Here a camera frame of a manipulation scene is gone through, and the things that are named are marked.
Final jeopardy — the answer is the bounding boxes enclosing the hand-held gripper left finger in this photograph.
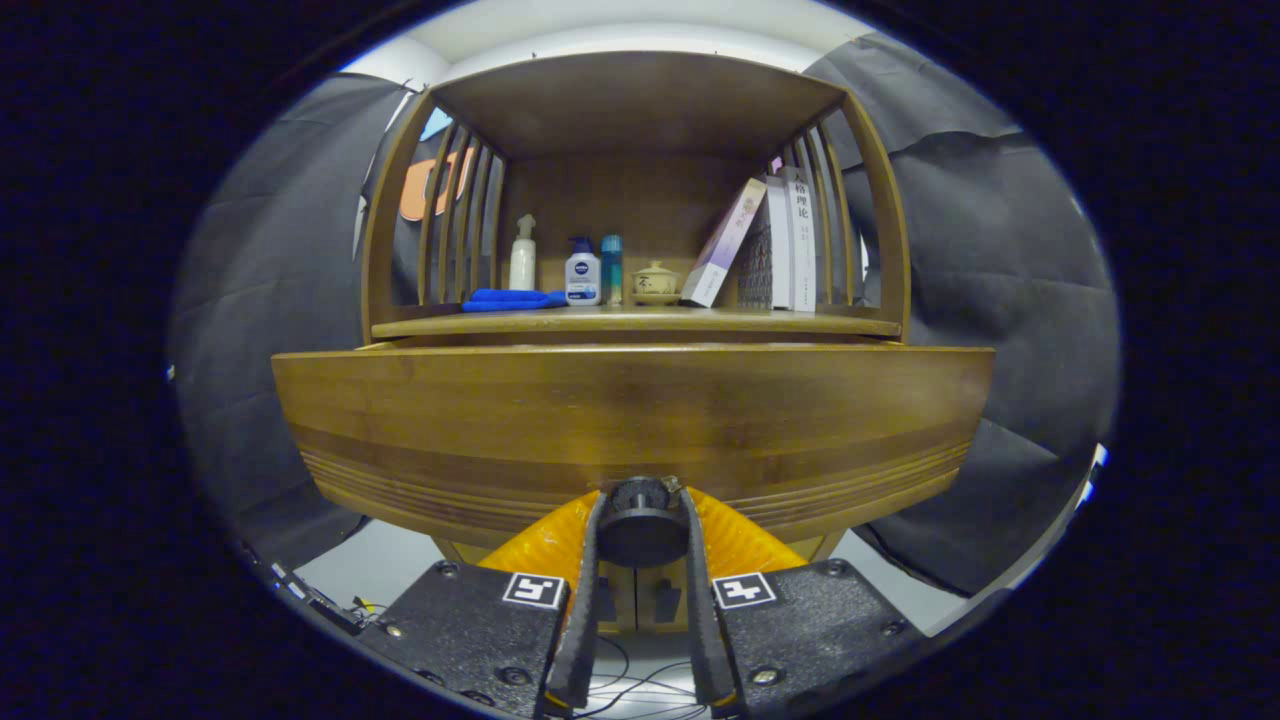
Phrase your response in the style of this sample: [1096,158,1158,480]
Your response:
[358,488,611,719]

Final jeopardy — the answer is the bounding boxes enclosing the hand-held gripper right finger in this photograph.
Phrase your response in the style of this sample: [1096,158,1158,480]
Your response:
[680,488,931,719]

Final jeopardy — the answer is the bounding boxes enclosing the wooden drawer with black knob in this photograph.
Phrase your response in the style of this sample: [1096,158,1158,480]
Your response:
[272,343,997,569]

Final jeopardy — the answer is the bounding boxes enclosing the wooden cabinet door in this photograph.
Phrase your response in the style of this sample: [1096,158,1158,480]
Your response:
[598,566,637,632]
[635,566,692,632]

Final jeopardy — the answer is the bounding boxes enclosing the wooden countertop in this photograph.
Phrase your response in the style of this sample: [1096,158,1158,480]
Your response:
[370,303,904,341]

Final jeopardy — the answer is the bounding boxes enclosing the wooden cabinet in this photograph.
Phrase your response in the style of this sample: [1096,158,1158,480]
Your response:
[360,50,911,634]

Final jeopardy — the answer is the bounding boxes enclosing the blue folded cloth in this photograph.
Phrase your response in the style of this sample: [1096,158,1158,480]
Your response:
[462,289,569,313]

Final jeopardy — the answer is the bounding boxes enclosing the white lotion bottle blue cap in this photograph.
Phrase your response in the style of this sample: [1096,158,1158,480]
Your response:
[565,237,602,306]

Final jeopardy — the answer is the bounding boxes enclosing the white pump bottle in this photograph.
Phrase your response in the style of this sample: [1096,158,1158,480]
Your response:
[509,214,538,292]

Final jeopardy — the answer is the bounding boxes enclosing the beige lidded teacup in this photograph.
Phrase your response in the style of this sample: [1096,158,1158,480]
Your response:
[630,261,684,306]

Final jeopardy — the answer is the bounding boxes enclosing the white book patterned cover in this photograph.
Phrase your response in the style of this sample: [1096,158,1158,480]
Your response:
[738,175,793,311]

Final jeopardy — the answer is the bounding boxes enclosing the purple and white book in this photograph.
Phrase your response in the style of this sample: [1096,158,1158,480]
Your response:
[680,178,768,308]

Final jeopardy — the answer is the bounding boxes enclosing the black floor cables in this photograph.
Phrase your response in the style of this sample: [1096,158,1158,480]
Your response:
[575,635,713,719]

